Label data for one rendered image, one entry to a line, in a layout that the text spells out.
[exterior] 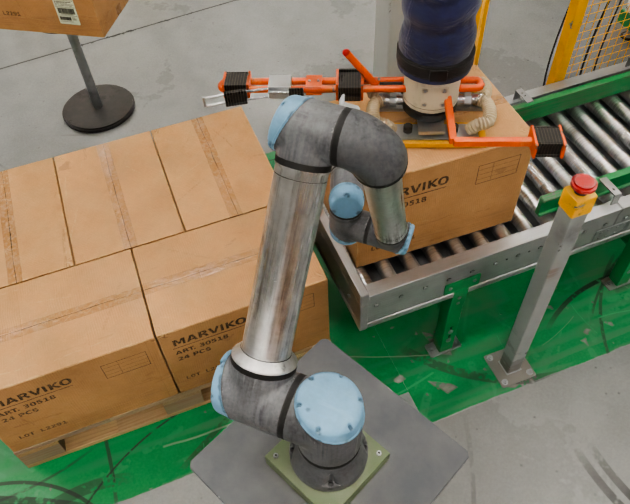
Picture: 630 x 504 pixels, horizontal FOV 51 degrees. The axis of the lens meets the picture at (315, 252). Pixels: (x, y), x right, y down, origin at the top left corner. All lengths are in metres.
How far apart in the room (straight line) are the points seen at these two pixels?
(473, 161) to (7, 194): 1.75
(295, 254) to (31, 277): 1.34
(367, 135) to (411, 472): 0.86
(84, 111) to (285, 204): 2.72
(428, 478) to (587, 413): 1.16
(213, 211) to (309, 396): 1.20
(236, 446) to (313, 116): 0.88
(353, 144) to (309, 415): 0.56
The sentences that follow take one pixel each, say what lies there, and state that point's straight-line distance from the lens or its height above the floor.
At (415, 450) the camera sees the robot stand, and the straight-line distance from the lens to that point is 1.72.
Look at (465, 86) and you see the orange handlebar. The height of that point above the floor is 1.09.
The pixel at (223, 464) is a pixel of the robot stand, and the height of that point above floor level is 0.75.
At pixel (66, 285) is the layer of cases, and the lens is 2.40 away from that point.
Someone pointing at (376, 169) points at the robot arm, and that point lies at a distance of 1.26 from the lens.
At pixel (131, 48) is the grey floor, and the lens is 4.37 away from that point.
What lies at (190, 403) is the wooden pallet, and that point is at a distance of 2.60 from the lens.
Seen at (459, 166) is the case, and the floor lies 0.91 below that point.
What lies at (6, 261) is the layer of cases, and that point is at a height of 0.54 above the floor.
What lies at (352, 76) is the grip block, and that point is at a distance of 2.09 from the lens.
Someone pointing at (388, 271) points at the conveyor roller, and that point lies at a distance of 2.24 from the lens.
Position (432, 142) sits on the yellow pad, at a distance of 2.06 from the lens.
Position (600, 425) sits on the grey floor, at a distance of 2.73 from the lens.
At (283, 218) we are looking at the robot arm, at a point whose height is 1.37.
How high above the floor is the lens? 2.34
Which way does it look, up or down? 52 degrees down
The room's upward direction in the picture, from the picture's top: 3 degrees counter-clockwise
